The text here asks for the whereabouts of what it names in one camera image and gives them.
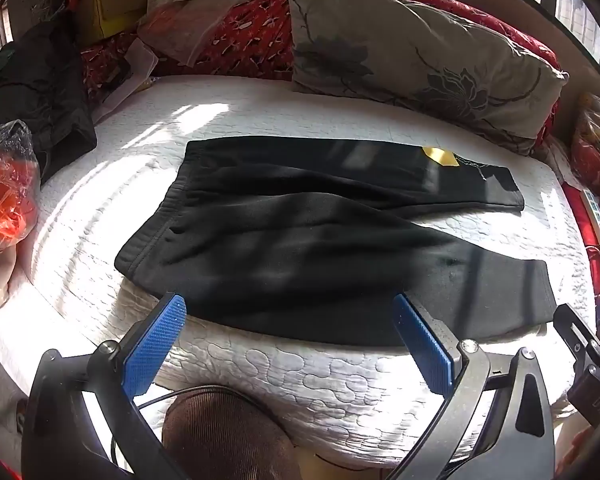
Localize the red floral quilt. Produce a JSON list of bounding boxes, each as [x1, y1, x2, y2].
[[80, 0, 567, 157]]

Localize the wooden headboard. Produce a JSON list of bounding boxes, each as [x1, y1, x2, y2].
[[415, 0, 600, 92]]

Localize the yellow cardboard box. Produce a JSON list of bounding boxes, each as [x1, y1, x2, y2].
[[77, 0, 152, 47]]

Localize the black cable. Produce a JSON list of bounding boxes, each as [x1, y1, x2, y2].
[[109, 384, 221, 463]]

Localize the stuffed doll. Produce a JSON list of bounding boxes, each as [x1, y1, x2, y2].
[[572, 92, 600, 192]]

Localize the plastic bag with orange contents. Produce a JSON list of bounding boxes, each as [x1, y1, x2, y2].
[[0, 119, 42, 262]]

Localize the black pants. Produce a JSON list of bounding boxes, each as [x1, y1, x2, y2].
[[114, 136, 562, 349]]

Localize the grey floral pillow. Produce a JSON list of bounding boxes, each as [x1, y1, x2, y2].
[[283, 0, 570, 142]]

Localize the white quilted mattress cover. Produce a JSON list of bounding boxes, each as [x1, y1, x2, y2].
[[0, 74, 597, 466]]

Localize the white power strip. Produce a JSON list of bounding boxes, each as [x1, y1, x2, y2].
[[579, 187, 600, 224]]

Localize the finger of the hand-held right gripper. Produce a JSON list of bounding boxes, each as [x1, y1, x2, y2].
[[553, 304, 600, 362]]

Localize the person's brown corduroy leg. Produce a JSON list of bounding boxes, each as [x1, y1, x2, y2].
[[161, 386, 302, 480]]

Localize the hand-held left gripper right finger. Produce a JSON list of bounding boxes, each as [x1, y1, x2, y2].
[[392, 293, 557, 480]]

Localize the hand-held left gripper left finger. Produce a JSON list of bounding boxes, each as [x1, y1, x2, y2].
[[22, 291, 188, 480]]

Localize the clear plastic bag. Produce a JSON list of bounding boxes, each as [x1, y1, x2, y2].
[[137, 0, 282, 67]]

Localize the black jacket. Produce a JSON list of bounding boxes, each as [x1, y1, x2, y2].
[[0, 22, 99, 187]]

